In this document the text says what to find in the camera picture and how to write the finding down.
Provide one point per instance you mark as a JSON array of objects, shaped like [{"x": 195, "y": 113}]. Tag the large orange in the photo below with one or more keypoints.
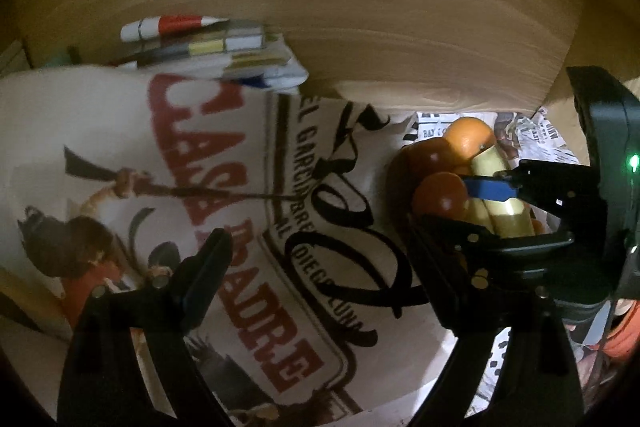
[
  {"x": 467, "y": 137},
  {"x": 440, "y": 198}
]

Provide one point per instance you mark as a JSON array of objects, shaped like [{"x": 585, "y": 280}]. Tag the wooden shelf unit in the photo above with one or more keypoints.
[{"x": 350, "y": 32}]

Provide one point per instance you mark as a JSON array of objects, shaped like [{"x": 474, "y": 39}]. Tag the red tomato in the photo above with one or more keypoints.
[{"x": 425, "y": 157}]

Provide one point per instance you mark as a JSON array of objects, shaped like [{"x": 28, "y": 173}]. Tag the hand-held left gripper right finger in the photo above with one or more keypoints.
[{"x": 450, "y": 302}]

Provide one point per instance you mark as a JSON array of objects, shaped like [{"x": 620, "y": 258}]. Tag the stack of sticky flags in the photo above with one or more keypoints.
[{"x": 235, "y": 52}]

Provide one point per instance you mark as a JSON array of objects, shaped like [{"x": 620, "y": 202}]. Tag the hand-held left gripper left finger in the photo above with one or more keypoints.
[{"x": 210, "y": 272}]

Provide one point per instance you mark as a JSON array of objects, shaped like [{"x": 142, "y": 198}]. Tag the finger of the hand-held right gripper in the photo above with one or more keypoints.
[
  {"x": 525, "y": 244},
  {"x": 492, "y": 188}
]

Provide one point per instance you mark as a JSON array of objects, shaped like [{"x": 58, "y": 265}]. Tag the white and red pen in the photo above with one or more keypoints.
[{"x": 170, "y": 27}]

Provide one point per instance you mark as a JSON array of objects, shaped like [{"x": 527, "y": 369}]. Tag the newspaper print cloth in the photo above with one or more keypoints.
[{"x": 550, "y": 137}]

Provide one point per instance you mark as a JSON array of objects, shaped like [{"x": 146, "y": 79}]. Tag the printed paper bag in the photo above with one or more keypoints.
[{"x": 225, "y": 187}]

